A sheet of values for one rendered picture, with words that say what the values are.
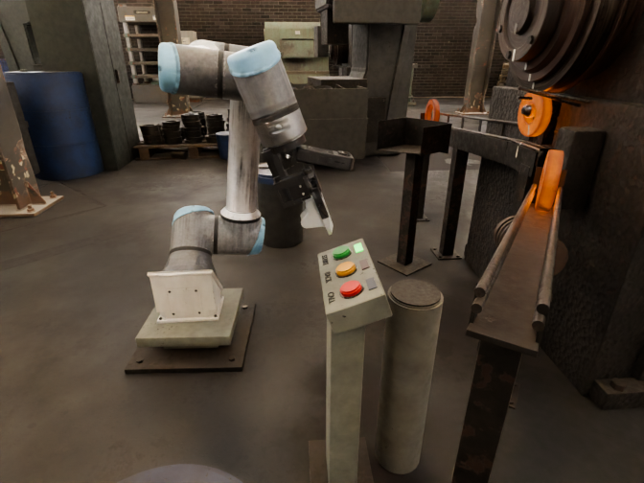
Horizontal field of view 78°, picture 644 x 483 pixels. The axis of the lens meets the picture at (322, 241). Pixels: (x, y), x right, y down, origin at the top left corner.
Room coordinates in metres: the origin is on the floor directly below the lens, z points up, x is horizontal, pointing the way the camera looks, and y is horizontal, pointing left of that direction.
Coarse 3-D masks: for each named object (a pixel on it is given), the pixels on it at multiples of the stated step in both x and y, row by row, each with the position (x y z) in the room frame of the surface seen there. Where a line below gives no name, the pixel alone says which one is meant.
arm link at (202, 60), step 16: (160, 48) 0.82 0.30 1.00; (176, 48) 0.83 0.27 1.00; (192, 48) 0.84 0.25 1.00; (208, 48) 1.24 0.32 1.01; (160, 64) 0.81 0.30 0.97; (176, 64) 0.81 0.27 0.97; (192, 64) 0.82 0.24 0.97; (208, 64) 0.82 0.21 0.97; (160, 80) 0.81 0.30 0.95; (176, 80) 0.81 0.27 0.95; (192, 80) 0.82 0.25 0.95; (208, 80) 0.82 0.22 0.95; (208, 96) 0.85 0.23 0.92
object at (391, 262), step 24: (384, 120) 1.95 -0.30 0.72; (408, 120) 2.04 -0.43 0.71; (384, 144) 1.96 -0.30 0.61; (408, 144) 2.03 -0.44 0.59; (432, 144) 1.77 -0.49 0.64; (408, 168) 1.86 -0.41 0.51; (408, 192) 1.85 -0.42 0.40; (408, 216) 1.84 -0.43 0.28; (408, 240) 1.83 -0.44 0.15; (384, 264) 1.85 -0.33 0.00; (408, 264) 1.84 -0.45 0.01
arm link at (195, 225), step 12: (180, 216) 1.38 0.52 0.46; (192, 216) 1.38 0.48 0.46; (204, 216) 1.40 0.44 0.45; (216, 216) 1.42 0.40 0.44; (180, 228) 1.34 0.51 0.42; (192, 228) 1.34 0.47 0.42; (204, 228) 1.35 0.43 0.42; (216, 228) 1.36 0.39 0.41; (180, 240) 1.30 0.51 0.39; (192, 240) 1.31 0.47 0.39; (204, 240) 1.33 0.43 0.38; (216, 240) 1.34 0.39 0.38; (216, 252) 1.36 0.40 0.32
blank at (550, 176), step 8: (552, 152) 0.96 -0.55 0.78; (560, 152) 0.96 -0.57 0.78; (552, 160) 0.94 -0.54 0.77; (560, 160) 0.93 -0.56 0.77; (544, 168) 0.97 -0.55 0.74; (552, 168) 0.92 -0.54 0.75; (560, 168) 0.92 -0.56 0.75; (544, 176) 0.92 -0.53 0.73; (552, 176) 0.91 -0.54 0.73; (544, 184) 0.91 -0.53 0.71; (552, 184) 0.91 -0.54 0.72; (544, 192) 0.91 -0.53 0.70; (552, 192) 0.91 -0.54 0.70; (536, 200) 1.00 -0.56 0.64; (544, 200) 0.92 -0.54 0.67; (552, 200) 0.91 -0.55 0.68; (536, 208) 0.95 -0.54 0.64; (544, 208) 0.93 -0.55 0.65
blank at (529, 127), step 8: (528, 96) 1.46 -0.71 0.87; (536, 96) 1.41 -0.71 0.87; (520, 104) 1.49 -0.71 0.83; (536, 104) 1.40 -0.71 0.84; (544, 104) 1.36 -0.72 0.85; (520, 112) 1.48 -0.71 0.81; (536, 112) 1.39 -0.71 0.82; (544, 112) 1.35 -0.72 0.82; (520, 120) 1.47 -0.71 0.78; (528, 120) 1.45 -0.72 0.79; (536, 120) 1.38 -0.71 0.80; (544, 120) 1.35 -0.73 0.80; (520, 128) 1.46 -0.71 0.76; (528, 128) 1.41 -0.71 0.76; (536, 128) 1.37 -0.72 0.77; (544, 128) 1.37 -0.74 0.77; (528, 136) 1.41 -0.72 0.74
